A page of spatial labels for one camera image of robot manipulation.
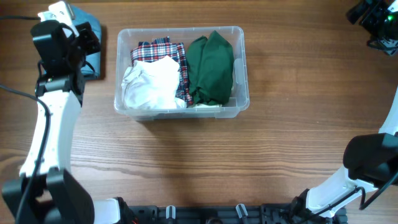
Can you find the blue towel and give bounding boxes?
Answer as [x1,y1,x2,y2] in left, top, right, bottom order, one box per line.
[71,6,102,80]

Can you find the clear plastic storage container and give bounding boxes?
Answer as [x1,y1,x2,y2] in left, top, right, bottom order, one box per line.
[114,26,250,120]

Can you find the plaid cloth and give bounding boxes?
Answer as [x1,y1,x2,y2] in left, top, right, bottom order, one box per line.
[130,37,193,106]

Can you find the white cloth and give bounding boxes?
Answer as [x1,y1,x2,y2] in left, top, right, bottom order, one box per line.
[121,56,187,110]

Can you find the cream cloth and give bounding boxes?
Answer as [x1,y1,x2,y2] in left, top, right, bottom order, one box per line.
[189,84,234,108]

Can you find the dark green cloth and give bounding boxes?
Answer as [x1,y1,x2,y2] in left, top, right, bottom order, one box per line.
[186,30,234,106]

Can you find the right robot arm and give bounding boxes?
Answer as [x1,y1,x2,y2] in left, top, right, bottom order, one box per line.
[287,0,397,223]

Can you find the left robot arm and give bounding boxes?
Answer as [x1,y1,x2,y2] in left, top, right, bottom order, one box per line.
[2,20,138,223]

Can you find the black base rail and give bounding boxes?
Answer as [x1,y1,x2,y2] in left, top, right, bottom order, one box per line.
[129,203,348,224]

